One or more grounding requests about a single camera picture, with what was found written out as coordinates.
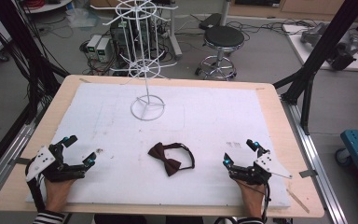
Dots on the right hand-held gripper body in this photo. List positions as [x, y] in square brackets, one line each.
[261, 168]

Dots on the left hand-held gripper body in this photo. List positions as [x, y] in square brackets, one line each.
[43, 160]

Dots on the person's right hand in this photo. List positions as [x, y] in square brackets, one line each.
[252, 199]

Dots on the person's left hand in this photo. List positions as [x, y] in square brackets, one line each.
[57, 194]

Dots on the person's right striped sleeve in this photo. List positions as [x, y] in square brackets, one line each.
[250, 221]

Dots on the person's striped sleeve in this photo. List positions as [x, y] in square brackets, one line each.
[48, 217]
[250, 221]

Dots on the person's left striped sleeve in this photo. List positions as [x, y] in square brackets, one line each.
[48, 217]

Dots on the dark red bow tie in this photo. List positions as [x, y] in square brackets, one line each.
[167, 160]

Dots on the white foam mat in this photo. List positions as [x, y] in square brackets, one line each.
[174, 130]

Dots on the grey bench power supply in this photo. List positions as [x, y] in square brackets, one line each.
[93, 43]
[103, 49]

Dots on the black round stool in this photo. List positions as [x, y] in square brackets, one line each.
[220, 49]

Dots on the white floor board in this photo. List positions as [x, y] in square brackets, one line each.
[301, 46]

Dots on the black computer tower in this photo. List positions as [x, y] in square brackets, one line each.
[122, 35]

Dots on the grey robot part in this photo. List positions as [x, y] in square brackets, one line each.
[332, 43]

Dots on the black flat bag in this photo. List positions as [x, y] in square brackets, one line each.
[210, 21]

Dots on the grey metal table leg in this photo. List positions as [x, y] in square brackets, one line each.
[174, 34]

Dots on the aluminium table rail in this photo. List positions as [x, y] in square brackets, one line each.
[6, 155]
[310, 155]

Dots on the black metal frame strut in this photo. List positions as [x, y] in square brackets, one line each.
[18, 46]
[320, 53]

